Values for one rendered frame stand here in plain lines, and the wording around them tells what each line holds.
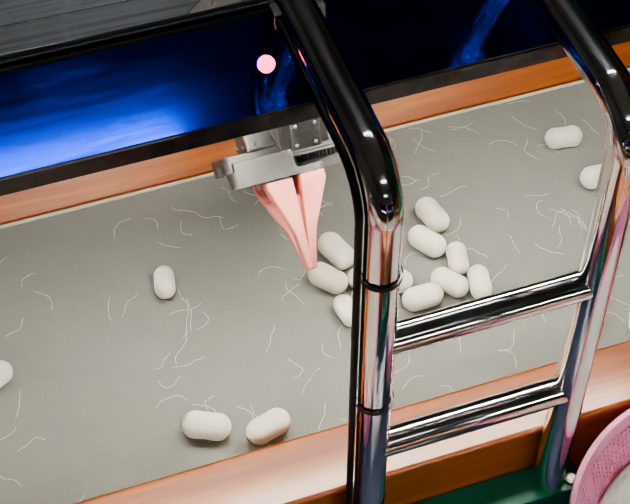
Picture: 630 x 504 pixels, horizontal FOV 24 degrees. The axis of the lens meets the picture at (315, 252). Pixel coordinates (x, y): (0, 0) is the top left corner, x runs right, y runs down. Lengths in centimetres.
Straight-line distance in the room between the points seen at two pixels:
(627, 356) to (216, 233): 36
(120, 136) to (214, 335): 34
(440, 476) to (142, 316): 28
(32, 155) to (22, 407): 33
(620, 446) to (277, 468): 26
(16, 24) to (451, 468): 72
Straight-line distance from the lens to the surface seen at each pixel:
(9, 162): 88
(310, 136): 104
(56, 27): 157
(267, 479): 108
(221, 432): 112
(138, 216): 127
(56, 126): 88
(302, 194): 111
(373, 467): 101
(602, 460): 113
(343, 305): 118
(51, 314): 122
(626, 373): 116
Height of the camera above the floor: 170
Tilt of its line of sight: 50 degrees down
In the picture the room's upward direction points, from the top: straight up
